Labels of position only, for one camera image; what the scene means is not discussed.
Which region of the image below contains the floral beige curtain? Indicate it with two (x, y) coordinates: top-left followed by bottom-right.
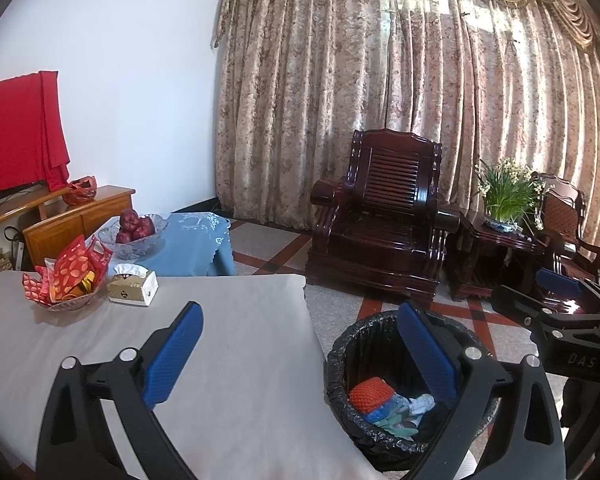
(215, 0), (600, 281)

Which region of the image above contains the white tissue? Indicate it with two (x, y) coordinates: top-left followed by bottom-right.
(407, 394), (435, 416)

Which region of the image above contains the green flowering plant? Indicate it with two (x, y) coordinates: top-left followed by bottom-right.
(472, 157), (555, 223)

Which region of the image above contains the tissue box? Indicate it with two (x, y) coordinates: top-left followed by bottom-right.
(106, 263), (159, 307)

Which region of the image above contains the glass fruit bowl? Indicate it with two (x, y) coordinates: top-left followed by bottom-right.
(97, 213), (169, 259)

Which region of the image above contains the glass snack bowl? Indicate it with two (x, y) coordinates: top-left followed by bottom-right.
(22, 270), (106, 312)

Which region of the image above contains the black television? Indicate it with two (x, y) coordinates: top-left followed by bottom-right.
(0, 180), (46, 211)

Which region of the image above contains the dark wooden side table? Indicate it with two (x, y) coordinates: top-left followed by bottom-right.
(447, 210), (548, 301)

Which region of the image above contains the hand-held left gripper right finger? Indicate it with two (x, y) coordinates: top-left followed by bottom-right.
(397, 301), (566, 480)

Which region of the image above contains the wooden television cabinet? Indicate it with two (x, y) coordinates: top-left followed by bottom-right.
(0, 185), (137, 291)

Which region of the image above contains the blue plastic cover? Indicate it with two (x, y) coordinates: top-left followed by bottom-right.
(362, 395), (411, 423)

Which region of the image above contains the waste bin with black liner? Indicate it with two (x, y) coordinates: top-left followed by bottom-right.
(325, 310), (500, 471)

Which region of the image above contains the blue and white plant pot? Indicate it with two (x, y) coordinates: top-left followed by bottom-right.
(482, 215), (518, 234)

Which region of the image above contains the cushioned dark wooden armchair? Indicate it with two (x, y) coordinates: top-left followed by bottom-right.
(530, 172), (600, 306)

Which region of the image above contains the orange foam net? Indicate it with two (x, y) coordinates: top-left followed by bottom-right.
(349, 376), (397, 413)

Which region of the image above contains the red basket ornament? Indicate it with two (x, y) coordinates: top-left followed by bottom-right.
(61, 176), (98, 206)

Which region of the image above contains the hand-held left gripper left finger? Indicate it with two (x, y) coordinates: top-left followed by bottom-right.
(36, 301), (205, 480)

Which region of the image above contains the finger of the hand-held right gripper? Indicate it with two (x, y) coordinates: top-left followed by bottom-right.
(490, 285), (600, 336)
(536, 267), (600, 311)

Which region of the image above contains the red cloth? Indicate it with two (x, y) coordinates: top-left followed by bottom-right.
(0, 71), (71, 198)

